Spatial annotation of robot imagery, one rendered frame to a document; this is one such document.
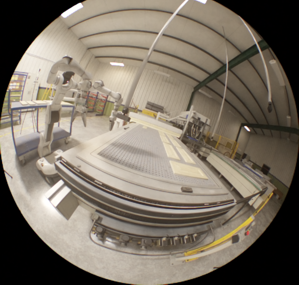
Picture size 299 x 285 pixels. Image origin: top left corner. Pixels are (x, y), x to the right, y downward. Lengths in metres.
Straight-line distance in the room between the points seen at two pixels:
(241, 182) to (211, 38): 5.92
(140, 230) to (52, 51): 8.35
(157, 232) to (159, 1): 5.81
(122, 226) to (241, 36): 5.92
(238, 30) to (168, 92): 7.05
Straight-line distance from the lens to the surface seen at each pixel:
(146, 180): 0.68
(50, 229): 1.49
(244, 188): 3.74
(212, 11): 4.85
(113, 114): 1.03
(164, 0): 4.96
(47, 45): 7.88
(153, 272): 1.44
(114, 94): 0.99
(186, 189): 0.76
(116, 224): 0.84
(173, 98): 8.09
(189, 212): 0.75
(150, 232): 0.88
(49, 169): 1.53
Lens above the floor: 1.31
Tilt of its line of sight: 13 degrees down
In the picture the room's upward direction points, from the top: 20 degrees clockwise
